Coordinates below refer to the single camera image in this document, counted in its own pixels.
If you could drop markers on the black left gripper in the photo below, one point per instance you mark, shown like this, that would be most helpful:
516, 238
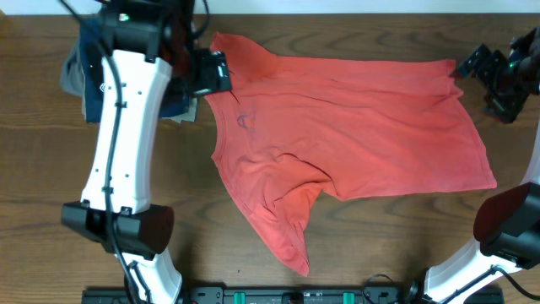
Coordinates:
215, 73

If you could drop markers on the navy blue folded garment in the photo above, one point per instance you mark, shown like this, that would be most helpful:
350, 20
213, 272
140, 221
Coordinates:
94, 86

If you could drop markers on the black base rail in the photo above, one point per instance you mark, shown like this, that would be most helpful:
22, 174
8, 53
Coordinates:
217, 295

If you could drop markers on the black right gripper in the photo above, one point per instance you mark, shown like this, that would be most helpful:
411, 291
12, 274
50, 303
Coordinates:
488, 66

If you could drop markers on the grey folded garment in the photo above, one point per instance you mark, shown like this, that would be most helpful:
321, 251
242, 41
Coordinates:
72, 74

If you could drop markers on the red soccer t-shirt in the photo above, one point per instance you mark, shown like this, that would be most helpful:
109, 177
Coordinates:
291, 128

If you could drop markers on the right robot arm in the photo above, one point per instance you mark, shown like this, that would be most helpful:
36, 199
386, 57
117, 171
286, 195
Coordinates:
506, 228

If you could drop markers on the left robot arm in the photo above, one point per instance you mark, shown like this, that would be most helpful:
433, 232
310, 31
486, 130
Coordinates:
144, 46

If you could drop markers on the black folded shirt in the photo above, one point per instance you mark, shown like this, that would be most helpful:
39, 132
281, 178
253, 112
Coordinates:
176, 49

